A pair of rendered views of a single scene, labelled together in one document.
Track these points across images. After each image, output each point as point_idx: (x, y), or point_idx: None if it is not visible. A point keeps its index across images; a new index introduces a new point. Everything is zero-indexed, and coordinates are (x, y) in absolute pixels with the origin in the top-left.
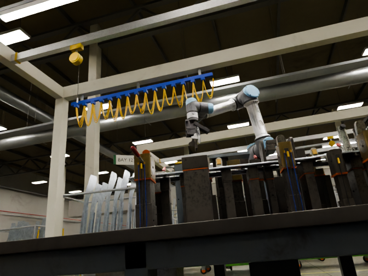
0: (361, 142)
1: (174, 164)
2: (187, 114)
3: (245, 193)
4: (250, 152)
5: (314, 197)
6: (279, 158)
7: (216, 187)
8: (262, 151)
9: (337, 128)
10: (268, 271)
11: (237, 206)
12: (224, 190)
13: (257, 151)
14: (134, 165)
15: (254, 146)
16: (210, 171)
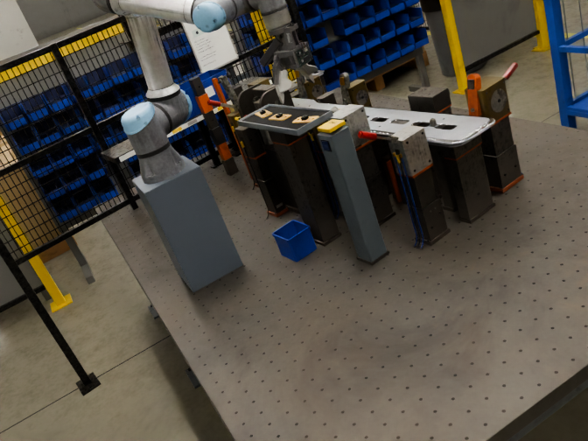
0: (316, 87)
1: (344, 124)
2: (287, 11)
3: (318, 164)
4: (162, 123)
5: None
6: (364, 98)
7: (316, 165)
8: (292, 101)
9: (224, 78)
10: None
11: None
12: (373, 148)
13: (178, 119)
14: (507, 93)
15: (165, 108)
16: (386, 118)
